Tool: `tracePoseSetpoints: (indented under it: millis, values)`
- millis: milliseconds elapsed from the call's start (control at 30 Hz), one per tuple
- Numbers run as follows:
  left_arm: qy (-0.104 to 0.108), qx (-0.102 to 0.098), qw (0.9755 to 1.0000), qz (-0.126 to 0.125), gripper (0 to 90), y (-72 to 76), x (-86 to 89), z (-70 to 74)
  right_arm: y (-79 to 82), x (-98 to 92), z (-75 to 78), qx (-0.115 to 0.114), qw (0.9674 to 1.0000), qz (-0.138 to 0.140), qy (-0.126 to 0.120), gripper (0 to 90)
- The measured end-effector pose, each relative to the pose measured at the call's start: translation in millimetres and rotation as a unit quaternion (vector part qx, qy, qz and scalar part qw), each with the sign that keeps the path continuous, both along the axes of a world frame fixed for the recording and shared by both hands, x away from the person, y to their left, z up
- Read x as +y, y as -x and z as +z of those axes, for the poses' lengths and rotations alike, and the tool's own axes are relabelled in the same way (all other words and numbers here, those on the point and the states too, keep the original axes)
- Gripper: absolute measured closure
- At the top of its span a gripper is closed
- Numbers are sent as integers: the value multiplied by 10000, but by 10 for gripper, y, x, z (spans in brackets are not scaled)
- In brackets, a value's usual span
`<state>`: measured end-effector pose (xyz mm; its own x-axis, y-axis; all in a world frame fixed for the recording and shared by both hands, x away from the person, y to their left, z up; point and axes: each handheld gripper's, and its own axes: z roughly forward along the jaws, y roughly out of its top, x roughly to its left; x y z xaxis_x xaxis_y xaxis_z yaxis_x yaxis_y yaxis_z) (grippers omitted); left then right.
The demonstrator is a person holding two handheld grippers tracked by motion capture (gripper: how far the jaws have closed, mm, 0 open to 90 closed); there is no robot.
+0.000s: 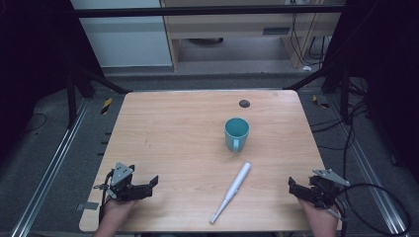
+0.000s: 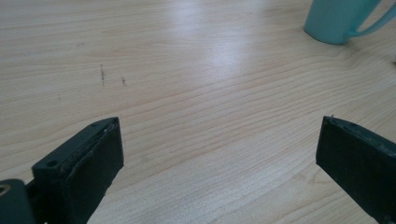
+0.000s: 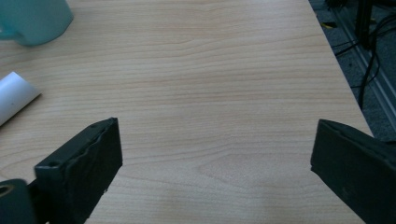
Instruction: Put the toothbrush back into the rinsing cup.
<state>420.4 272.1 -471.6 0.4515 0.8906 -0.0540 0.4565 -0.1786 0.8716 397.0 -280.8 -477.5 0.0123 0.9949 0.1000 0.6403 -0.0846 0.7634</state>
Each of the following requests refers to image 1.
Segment light wooden desk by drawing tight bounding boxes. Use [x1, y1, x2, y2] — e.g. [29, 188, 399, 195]
[159, 0, 347, 72]

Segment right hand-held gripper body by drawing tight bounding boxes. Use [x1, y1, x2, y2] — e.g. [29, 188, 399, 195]
[307, 168, 351, 209]

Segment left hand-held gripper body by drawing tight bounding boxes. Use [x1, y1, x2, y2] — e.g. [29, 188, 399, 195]
[106, 162, 146, 202]

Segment teal cup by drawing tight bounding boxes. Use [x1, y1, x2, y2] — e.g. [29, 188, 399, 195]
[223, 117, 251, 154]

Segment black curtain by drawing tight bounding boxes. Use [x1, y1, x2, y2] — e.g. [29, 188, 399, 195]
[320, 0, 419, 184]
[0, 0, 105, 162]

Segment black floor cables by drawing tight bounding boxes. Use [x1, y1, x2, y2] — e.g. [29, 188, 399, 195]
[309, 77, 371, 186]

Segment black yellow striped tape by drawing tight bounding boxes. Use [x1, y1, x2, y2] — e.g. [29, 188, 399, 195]
[100, 97, 114, 116]
[311, 94, 330, 110]

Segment grey tape strip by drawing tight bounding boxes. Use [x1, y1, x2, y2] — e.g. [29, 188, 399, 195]
[75, 201, 100, 211]

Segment person's right hand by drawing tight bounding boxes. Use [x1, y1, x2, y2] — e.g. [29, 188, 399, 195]
[296, 197, 340, 228]

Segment white electric toothbrush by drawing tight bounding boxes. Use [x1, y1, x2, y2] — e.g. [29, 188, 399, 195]
[209, 161, 252, 225]

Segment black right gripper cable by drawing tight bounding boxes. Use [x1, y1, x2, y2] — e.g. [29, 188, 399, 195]
[332, 183, 413, 237]

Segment person's left hand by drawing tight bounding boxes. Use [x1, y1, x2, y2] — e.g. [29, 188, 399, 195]
[104, 196, 139, 221]

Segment aluminium floor rail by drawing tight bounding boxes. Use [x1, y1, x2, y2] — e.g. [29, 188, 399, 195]
[10, 98, 91, 237]
[327, 94, 410, 235]

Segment black hanging desk cables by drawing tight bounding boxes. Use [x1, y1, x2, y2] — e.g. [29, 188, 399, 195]
[289, 12, 332, 68]

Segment black metal stand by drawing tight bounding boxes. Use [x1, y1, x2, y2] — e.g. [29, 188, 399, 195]
[283, 60, 352, 126]
[64, 64, 132, 130]

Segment thin black floor cable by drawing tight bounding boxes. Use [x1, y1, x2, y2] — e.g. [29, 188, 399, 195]
[19, 113, 48, 135]

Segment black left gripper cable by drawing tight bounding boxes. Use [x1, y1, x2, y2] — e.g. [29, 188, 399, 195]
[93, 169, 116, 228]

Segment black horizontal frame bar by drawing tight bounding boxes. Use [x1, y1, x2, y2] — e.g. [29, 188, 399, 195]
[72, 5, 346, 19]

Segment white cabinet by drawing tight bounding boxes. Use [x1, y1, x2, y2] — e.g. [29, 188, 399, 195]
[69, 0, 174, 69]

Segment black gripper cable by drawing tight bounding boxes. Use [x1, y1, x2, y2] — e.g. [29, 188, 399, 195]
[332, 183, 413, 237]
[93, 169, 116, 228]

